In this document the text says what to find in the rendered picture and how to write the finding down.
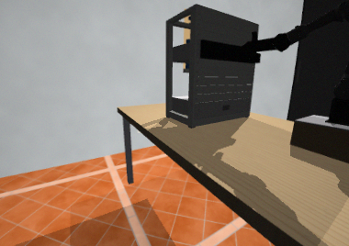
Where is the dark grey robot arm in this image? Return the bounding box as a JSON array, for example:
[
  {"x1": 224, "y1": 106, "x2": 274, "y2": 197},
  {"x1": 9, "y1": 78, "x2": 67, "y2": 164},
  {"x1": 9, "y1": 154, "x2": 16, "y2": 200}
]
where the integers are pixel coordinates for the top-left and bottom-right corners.
[{"x1": 260, "y1": 0, "x2": 349, "y2": 126}]

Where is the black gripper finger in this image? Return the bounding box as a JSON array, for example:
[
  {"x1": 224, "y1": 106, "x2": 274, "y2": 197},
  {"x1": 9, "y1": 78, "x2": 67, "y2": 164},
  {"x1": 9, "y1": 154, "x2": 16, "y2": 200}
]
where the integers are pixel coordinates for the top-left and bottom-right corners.
[
  {"x1": 239, "y1": 41, "x2": 251, "y2": 48},
  {"x1": 239, "y1": 47, "x2": 251, "y2": 52}
]

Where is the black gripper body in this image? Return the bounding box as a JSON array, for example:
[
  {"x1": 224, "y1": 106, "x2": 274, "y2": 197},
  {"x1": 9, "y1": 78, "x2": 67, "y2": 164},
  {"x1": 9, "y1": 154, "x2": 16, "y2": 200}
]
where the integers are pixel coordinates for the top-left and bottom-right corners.
[{"x1": 249, "y1": 32, "x2": 261, "y2": 62}]

